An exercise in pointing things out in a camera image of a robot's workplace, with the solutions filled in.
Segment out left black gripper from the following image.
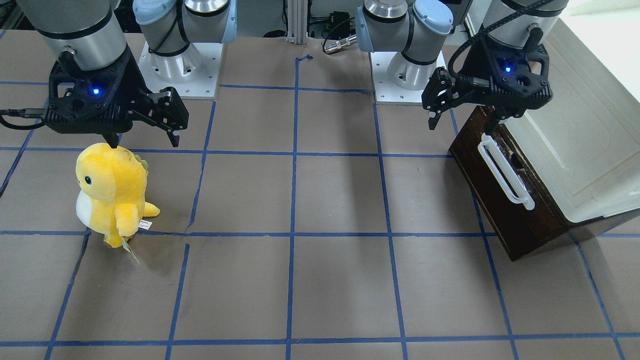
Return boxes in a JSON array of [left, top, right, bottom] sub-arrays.
[[422, 39, 553, 135]]

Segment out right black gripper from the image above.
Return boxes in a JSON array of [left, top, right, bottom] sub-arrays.
[[42, 48, 189, 150]]

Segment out white drawer handle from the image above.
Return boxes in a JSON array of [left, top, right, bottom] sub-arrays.
[[477, 133, 535, 211]]

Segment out dark wooden drawer front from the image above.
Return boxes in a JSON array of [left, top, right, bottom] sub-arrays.
[[449, 105, 573, 261]]

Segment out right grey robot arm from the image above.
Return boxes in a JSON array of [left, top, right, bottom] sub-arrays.
[[1, 0, 237, 148]]

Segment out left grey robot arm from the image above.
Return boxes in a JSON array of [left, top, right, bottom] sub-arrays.
[[355, 0, 568, 134]]

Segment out yellow plush dinosaur toy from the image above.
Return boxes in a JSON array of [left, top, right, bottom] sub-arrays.
[[75, 142, 160, 251]]

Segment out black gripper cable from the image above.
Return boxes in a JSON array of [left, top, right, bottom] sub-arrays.
[[447, 0, 556, 81]]

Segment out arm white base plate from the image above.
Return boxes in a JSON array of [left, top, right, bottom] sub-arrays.
[[138, 43, 224, 100], [370, 51, 445, 107]]

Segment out silver cable connector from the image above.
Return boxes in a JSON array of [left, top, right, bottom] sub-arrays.
[[322, 34, 358, 55]]

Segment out tangled black cables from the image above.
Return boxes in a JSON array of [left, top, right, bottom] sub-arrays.
[[307, 10, 357, 42]]

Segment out aluminium frame post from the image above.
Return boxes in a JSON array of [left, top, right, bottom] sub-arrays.
[[285, 0, 309, 47]]

